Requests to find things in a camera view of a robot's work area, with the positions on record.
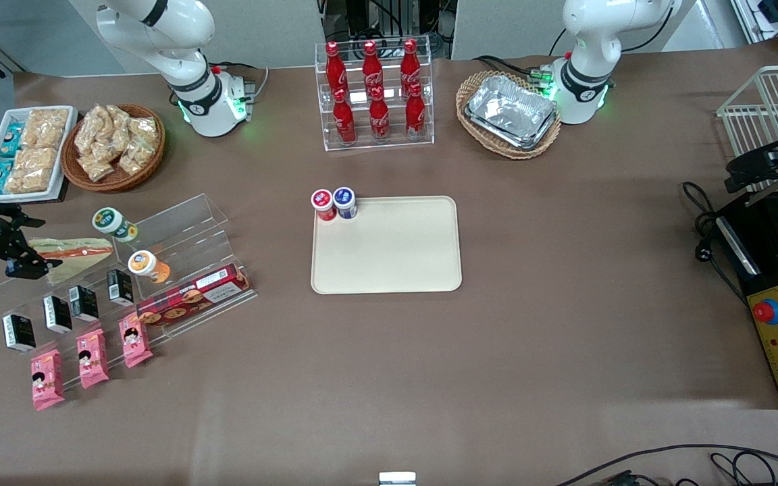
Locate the pink snack packet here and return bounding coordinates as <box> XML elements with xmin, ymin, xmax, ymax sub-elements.
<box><xmin>30</xmin><ymin>349</ymin><xmax>66</xmax><ymax>412</ymax></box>
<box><xmin>118</xmin><ymin>317</ymin><xmax>155</xmax><ymax>369</ymax></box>
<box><xmin>76</xmin><ymin>328</ymin><xmax>111</xmax><ymax>390</ymax></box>

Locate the black equipment with cables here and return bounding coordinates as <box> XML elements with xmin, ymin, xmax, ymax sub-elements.
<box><xmin>320</xmin><ymin>0</ymin><xmax>455</xmax><ymax>43</ymax></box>

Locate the clear acrylic bottle rack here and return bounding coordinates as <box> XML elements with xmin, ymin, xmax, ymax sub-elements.
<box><xmin>314</xmin><ymin>40</ymin><xmax>436</xmax><ymax>152</ymax></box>

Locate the light wicker basket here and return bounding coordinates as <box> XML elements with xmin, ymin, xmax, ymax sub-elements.
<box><xmin>456</xmin><ymin>70</ymin><xmax>563</xmax><ymax>161</ymax></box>

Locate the white wire rack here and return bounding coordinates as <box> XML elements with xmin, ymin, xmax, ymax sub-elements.
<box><xmin>716</xmin><ymin>64</ymin><xmax>778</xmax><ymax>194</ymax></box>

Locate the orange lid white jar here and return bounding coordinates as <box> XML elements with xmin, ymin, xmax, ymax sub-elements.
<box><xmin>127</xmin><ymin>249</ymin><xmax>172</xmax><ymax>285</ymax></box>

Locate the aluminium foil container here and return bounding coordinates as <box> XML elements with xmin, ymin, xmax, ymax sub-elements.
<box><xmin>464</xmin><ymin>74</ymin><xmax>559</xmax><ymax>151</ymax></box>

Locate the tan rice cracker pack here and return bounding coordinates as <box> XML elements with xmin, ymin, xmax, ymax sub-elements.
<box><xmin>23</xmin><ymin>108</ymin><xmax>70</xmax><ymax>150</ymax></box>
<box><xmin>3</xmin><ymin>147</ymin><xmax>60</xmax><ymax>196</ymax></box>

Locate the red cola bottle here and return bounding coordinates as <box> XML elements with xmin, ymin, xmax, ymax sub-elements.
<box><xmin>368</xmin><ymin>86</ymin><xmax>391</xmax><ymax>142</ymax></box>
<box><xmin>405</xmin><ymin>84</ymin><xmax>427</xmax><ymax>140</ymax></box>
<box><xmin>361</xmin><ymin>40</ymin><xmax>384</xmax><ymax>94</ymax></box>
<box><xmin>325</xmin><ymin>42</ymin><xmax>348</xmax><ymax>95</ymax></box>
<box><xmin>400</xmin><ymin>38</ymin><xmax>422</xmax><ymax>90</ymax></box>
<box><xmin>332</xmin><ymin>88</ymin><xmax>357</xmax><ymax>145</ymax></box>

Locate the clear bag of tan snacks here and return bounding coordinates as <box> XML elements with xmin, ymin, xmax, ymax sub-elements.
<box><xmin>74</xmin><ymin>108</ymin><xmax>108</xmax><ymax>157</ymax></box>
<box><xmin>95</xmin><ymin>103</ymin><xmax>134</xmax><ymax>136</ymax></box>
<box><xmin>118</xmin><ymin>138</ymin><xmax>155</xmax><ymax>176</ymax></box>
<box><xmin>126</xmin><ymin>116</ymin><xmax>161</xmax><ymax>146</ymax></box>
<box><xmin>102</xmin><ymin>128</ymin><xmax>130</xmax><ymax>163</ymax></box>
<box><xmin>78</xmin><ymin>154</ymin><xmax>117</xmax><ymax>184</ymax></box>

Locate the long black cable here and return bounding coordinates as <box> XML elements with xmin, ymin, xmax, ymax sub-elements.
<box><xmin>554</xmin><ymin>443</ymin><xmax>778</xmax><ymax>486</ymax></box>

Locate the dark brown wicker basket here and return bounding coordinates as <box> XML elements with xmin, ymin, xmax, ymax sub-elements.
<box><xmin>61</xmin><ymin>103</ymin><xmax>166</xmax><ymax>194</ymax></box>

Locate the green lid white jar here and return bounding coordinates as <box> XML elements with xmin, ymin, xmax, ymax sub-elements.
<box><xmin>91</xmin><ymin>207</ymin><xmax>139</xmax><ymax>243</ymax></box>

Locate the grey metal handle bar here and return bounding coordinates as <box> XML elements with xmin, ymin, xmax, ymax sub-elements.
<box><xmin>717</xmin><ymin>215</ymin><xmax>762</xmax><ymax>278</ymax></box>

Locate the beige plastic tray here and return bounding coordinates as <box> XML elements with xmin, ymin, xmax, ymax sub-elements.
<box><xmin>310</xmin><ymin>195</ymin><xmax>463</xmax><ymax>296</ymax></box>

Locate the black tabletop sealing machine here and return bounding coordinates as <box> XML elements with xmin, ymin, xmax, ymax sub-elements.
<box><xmin>716</xmin><ymin>189</ymin><xmax>778</xmax><ymax>410</ymax></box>

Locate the looped black cable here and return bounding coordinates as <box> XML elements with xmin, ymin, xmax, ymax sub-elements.
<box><xmin>709</xmin><ymin>451</ymin><xmax>778</xmax><ymax>486</ymax></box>

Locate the triangular sandwich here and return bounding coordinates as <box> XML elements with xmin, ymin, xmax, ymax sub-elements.
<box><xmin>28</xmin><ymin>236</ymin><xmax>115</xmax><ymax>286</ymax></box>

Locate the small black drink carton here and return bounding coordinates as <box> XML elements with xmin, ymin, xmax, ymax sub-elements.
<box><xmin>106</xmin><ymin>268</ymin><xmax>135</xmax><ymax>306</ymax></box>
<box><xmin>1</xmin><ymin>313</ymin><xmax>37</xmax><ymax>354</ymax></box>
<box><xmin>68</xmin><ymin>284</ymin><xmax>100</xmax><ymax>323</ymax></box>
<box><xmin>43</xmin><ymin>294</ymin><xmax>74</xmax><ymax>335</ymax></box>

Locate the small blue lid cup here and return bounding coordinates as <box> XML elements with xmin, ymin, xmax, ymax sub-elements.
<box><xmin>332</xmin><ymin>186</ymin><xmax>359</xmax><ymax>221</ymax></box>

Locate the small red lid cup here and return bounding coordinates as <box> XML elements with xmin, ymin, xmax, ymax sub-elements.
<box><xmin>311</xmin><ymin>188</ymin><xmax>338</xmax><ymax>223</ymax></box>

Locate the black power cable with plug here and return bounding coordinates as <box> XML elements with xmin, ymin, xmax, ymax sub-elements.
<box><xmin>681</xmin><ymin>180</ymin><xmax>749</xmax><ymax>306</ymax></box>

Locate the red cookie box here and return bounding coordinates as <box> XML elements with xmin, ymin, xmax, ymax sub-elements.
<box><xmin>135</xmin><ymin>264</ymin><xmax>253</xmax><ymax>329</ymax></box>

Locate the clear acrylic stepped shelf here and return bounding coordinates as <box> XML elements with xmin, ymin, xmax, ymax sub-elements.
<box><xmin>0</xmin><ymin>193</ymin><xmax>259</xmax><ymax>394</ymax></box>

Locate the white rectangular snack dish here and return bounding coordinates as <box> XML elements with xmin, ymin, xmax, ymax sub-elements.
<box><xmin>0</xmin><ymin>106</ymin><xmax>80</xmax><ymax>204</ymax></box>

